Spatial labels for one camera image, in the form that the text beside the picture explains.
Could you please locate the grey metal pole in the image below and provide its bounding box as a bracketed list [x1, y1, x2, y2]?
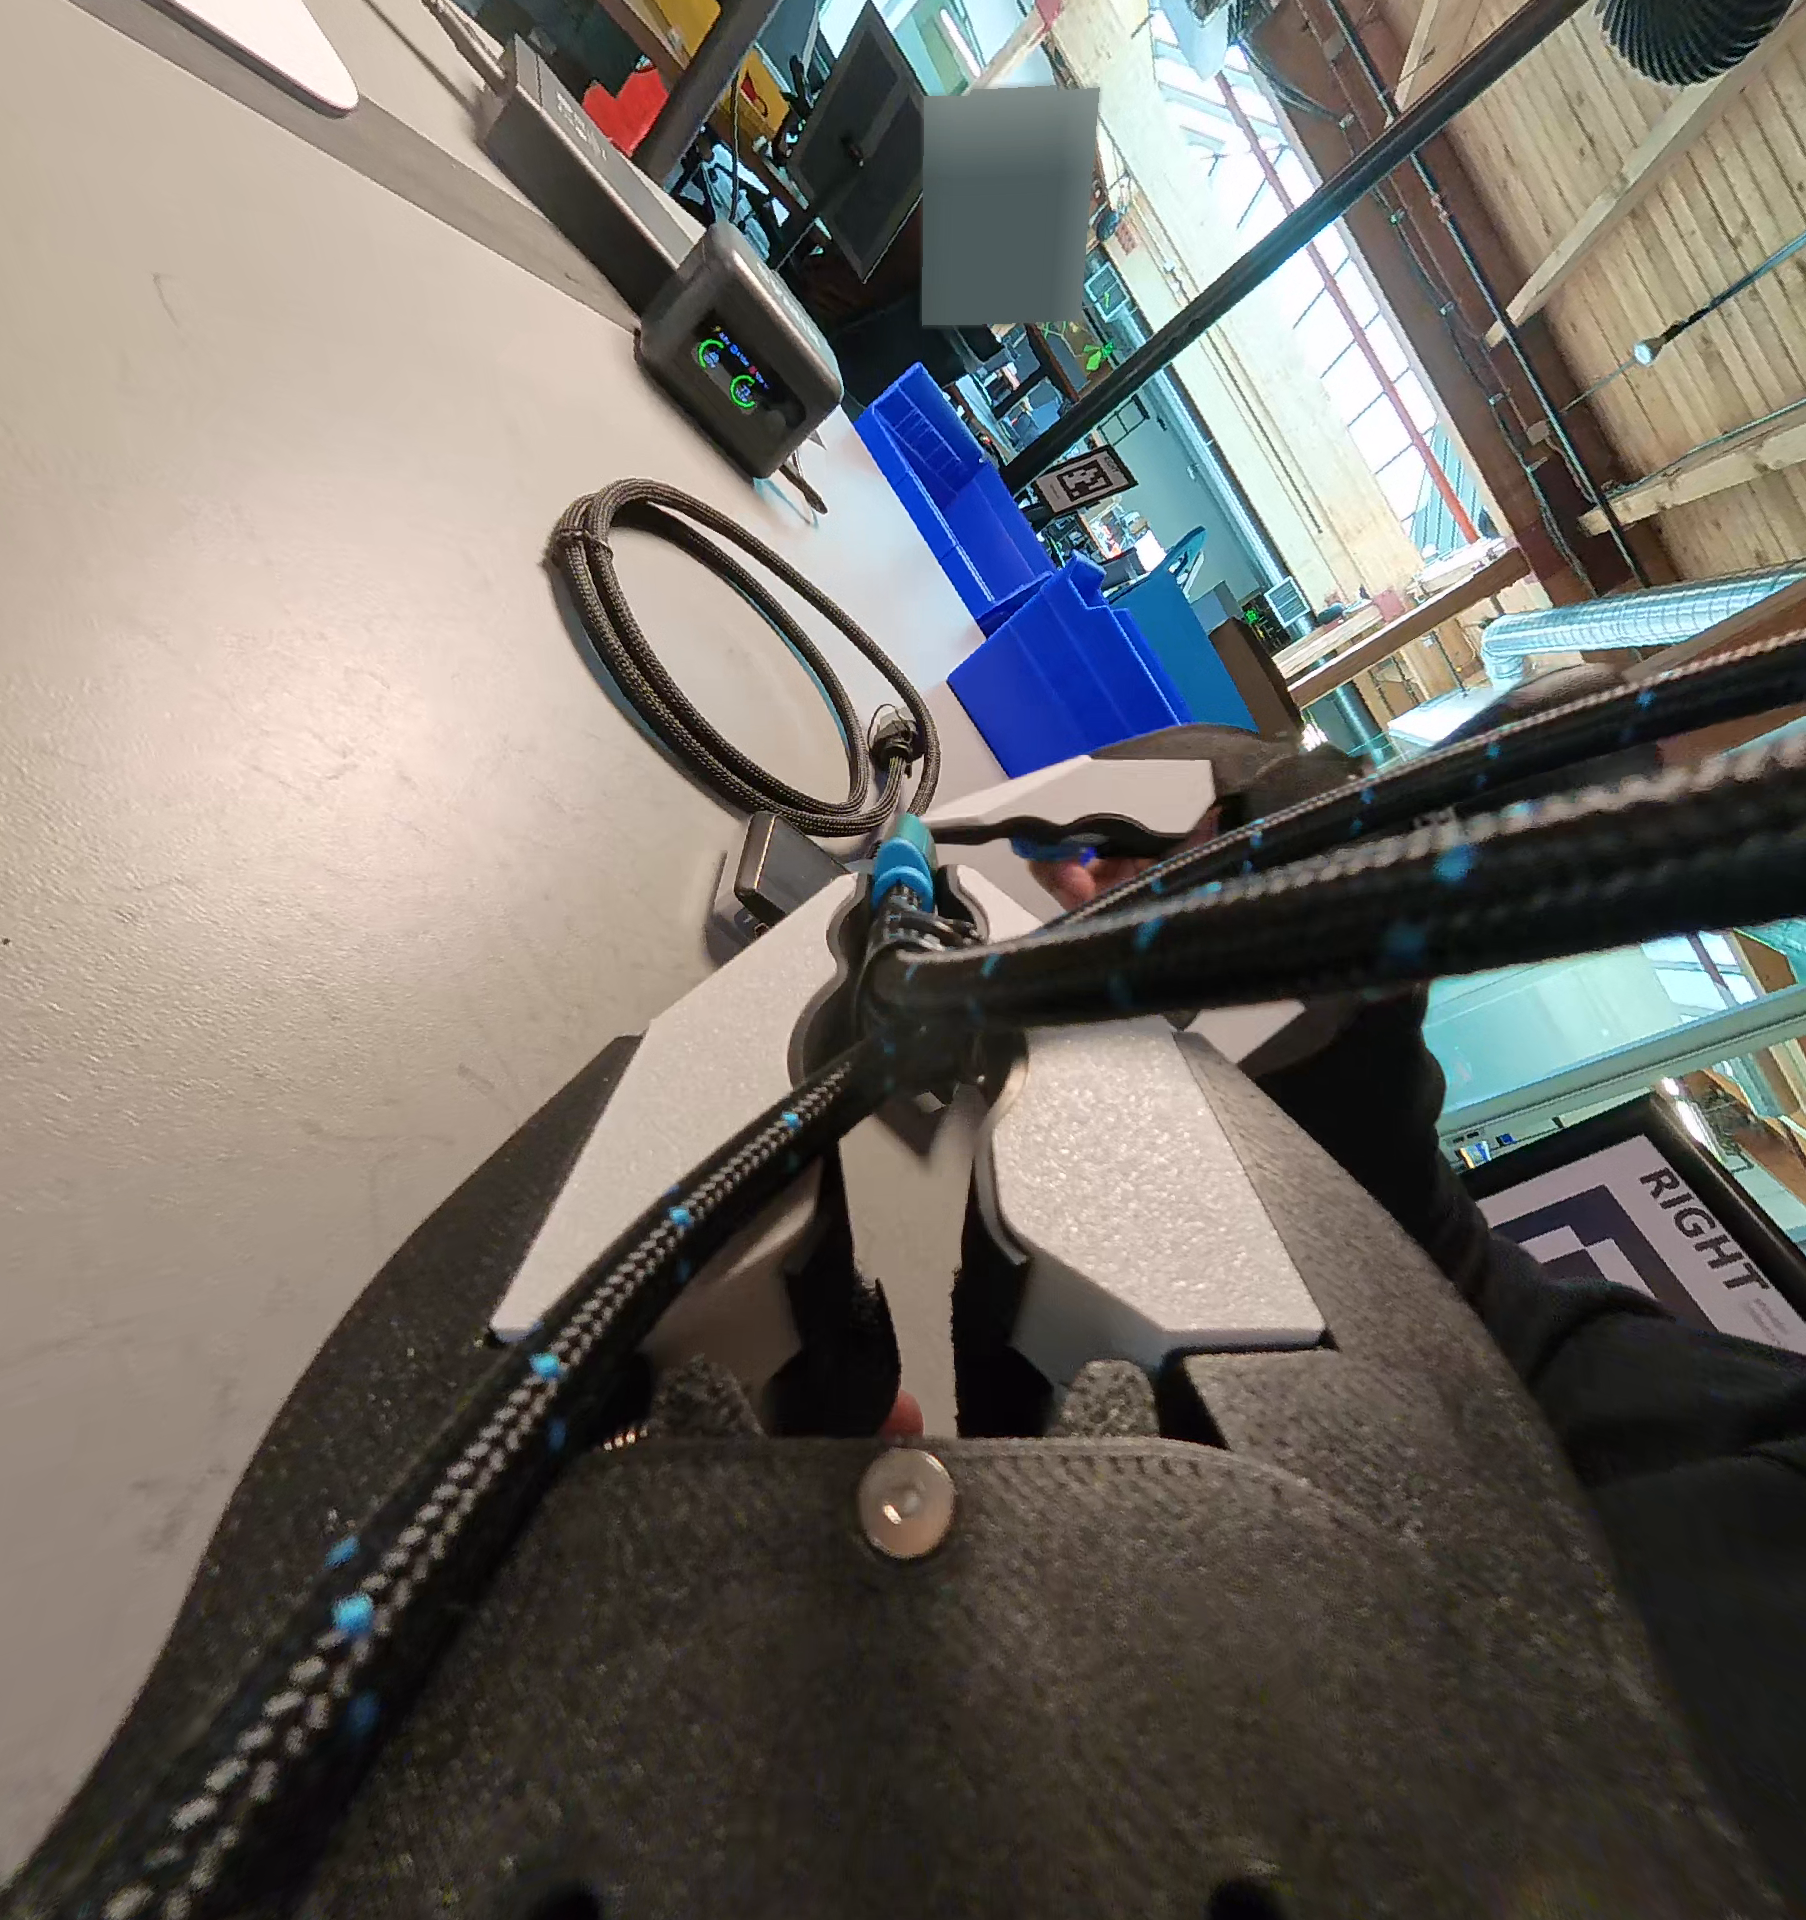
[637, 0, 784, 185]

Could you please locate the person's right forearm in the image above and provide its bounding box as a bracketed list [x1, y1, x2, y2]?
[1241, 982, 1671, 1488]

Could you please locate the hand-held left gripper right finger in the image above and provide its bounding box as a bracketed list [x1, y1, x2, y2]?
[937, 862, 1330, 1377]

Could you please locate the blue partition panel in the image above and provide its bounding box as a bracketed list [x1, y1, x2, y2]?
[1106, 569, 1253, 733]

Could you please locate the brown cardboard box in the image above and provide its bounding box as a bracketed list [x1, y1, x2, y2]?
[1212, 616, 1302, 737]

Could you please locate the black white marker tag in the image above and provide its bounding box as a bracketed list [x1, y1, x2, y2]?
[1026, 442, 1140, 519]

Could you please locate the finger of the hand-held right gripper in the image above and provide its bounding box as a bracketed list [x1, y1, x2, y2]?
[923, 752, 1224, 864]
[1177, 998, 1351, 1077]

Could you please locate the red plastic bin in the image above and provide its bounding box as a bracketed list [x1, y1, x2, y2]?
[580, 66, 673, 158]

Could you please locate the black framed white sign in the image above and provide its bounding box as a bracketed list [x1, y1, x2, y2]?
[1459, 1092, 1806, 1366]

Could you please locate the wooden beam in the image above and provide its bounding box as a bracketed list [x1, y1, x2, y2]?
[1594, 551, 1806, 693]

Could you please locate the black metal pole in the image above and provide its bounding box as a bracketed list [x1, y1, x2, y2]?
[1002, 0, 1596, 498]

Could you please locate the person's black clothed torso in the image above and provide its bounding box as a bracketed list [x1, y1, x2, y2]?
[1534, 1322, 1806, 1920]

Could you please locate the black braided switch cable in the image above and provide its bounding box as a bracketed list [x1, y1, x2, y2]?
[548, 477, 947, 838]

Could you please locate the black monitor on stand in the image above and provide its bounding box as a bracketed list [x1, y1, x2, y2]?
[790, 0, 928, 287]

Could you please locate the small yellow bin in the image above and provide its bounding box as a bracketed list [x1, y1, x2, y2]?
[625, 0, 788, 148]

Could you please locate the green plug braided hdmi cable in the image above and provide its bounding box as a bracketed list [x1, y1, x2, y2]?
[0, 616, 1806, 1920]

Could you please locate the blue plastic bin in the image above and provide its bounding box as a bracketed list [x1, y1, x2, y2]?
[944, 558, 1193, 763]
[855, 360, 1057, 634]

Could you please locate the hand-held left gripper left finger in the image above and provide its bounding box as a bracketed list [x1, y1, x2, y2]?
[487, 873, 877, 1377]

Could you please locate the black power adapter brick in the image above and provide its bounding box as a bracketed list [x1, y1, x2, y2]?
[483, 34, 709, 311]

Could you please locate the dark grey power bank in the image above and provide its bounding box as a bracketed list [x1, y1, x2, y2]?
[637, 222, 845, 482]

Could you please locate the black hdmi switch box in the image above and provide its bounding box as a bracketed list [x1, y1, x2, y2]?
[705, 810, 863, 965]

